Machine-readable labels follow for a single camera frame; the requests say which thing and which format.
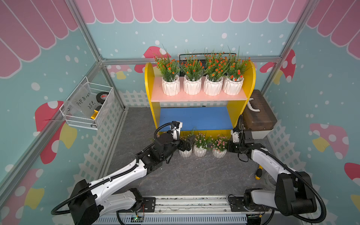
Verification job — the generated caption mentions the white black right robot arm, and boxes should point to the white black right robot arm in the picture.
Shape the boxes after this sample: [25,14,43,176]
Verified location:
[228,115,327,224]

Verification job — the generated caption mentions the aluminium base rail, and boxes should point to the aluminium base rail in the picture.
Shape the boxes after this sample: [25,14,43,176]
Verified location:
[75,195,313,225]

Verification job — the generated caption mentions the black mesh wire basket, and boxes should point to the black mesh wire basket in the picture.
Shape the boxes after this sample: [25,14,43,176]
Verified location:
[179,52,238,67]

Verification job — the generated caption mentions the black tape roll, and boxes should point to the black tape roll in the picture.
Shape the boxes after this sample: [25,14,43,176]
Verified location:
[96,91,109,105]

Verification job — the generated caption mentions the clear tape roll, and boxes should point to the clear tape roll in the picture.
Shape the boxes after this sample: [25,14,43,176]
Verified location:
[263,172,277,190]

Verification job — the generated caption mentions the orange flower pot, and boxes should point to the orange flower pot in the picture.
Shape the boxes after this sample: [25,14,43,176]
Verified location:
[203,52,230,96]
[223,49,256,97]
[155,47,181,96]
[180,52,204,95]

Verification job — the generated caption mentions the yellow black screwdriver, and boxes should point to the yellow black screwdriver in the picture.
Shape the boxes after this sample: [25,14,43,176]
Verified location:
[255,165,263,180]

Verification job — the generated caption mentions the clear wall-mounted wire basket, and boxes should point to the clear wall-mounted wire basket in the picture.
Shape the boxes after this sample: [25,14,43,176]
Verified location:
[60,77,114,130]

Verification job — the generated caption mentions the pink flower pot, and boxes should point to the pink flower pot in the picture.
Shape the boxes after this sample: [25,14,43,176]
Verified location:
[178,131,195,158]
[193,132,212,158]
[211,135,229,158]

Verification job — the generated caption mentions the yellow utility knife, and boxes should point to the yellow utility knife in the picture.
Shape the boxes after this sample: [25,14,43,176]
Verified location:
[91,106,102,120]

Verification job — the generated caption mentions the yellow pink blue wooden rack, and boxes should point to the yellow pink blue wooden rack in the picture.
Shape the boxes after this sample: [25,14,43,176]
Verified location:
[144,62,256,137]

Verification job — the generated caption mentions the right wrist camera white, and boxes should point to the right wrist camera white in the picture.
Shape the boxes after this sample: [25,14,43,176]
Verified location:
[231,127,240,143]

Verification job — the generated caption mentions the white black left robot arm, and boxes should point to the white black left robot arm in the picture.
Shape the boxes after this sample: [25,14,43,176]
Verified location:
[51,121,195,225]

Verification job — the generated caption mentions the white box with brown lid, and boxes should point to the white box with brown lid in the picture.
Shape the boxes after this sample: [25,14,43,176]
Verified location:
[242,90,277,140]

